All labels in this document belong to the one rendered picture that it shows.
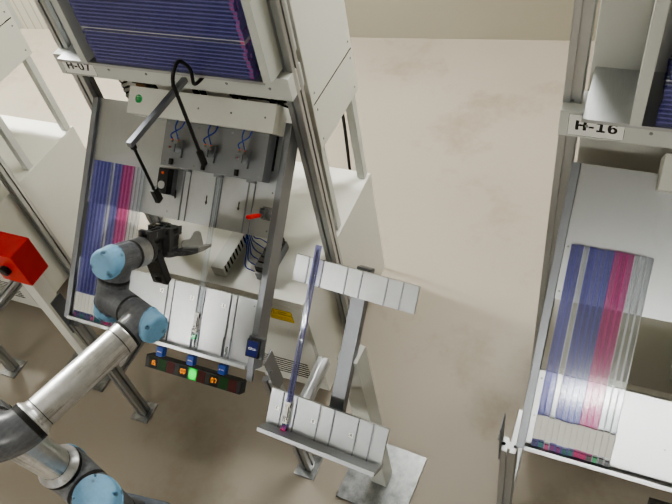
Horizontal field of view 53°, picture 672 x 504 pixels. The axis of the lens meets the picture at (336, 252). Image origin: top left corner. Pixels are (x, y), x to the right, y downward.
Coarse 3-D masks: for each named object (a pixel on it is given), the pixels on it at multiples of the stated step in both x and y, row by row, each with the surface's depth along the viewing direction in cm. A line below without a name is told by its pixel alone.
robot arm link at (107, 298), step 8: (96, 288) 164; (104, 288) 162; (112, 288) 162; (120, 288) 162; (128, 288) 166; (96, 296) 164; (104, 296) 162; (112, 296) 161; (120, 296) 161; (128, 296) 161; (96, 304) 164; (104, 304) 162; (112, 304) 160; (96, 312) 164; (104, 312) 164; (112, 312) 160; (104, 320) 164; (112, 320) 165
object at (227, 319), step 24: (144, 288) 209; (168, 288) 206; (192, 288) 203; (72, 312) 220; (168, 312) 206; (192, 312) 203; (216, 312) 200; (240, 312) 197; (168, 336) 206; (216, 336) 200; (240, 336) 197; (240, 360) 198
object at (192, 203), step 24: (120, 120) 211; (96, 144) 214; (120, 144) 211; (144, 144) 208; (144, 192) 208; (192, 192) 202; (240, 192) 196; (264, 192) 193; (168, 216) 205; (192, 216) 202; (216, 216) 199; (240, 216) 196
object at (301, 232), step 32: (352, 192) 252; (192, 224) 254; (288, 224) 246; (352, 224) 250; (192, 256) 243; (256, 256) 238; (288, 256) 236; (320, 256) 233; (352, 256) 256; (224, 288) 232; (256, 288) 228; (288, 288) 226; (320, 288) 232; (288, 320) 231; (320, 320) 238; (288, 352) 250; (320, 352) 244
